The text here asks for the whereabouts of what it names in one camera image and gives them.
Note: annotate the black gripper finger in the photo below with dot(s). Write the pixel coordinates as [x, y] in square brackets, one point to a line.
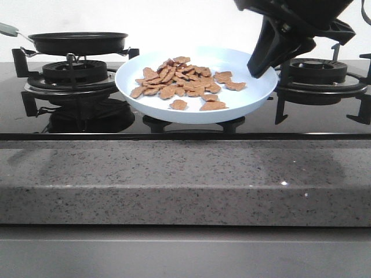
[274, 46]
[298, 49]

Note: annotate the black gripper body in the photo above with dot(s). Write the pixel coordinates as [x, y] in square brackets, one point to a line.
[310, 18]

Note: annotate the light blue plate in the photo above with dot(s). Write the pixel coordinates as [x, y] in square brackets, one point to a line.
[238, 103]

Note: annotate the brown meat slices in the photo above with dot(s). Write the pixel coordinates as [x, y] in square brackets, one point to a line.
[177, 77]

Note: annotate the black frying pan green handle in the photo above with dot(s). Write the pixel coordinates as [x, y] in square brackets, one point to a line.
[77, 43]

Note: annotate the black gas burner with grate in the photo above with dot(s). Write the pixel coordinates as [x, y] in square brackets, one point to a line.
[314, 81]
[73, 77]

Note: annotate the black glass cooktop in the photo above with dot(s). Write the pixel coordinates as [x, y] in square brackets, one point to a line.
[25, 118]

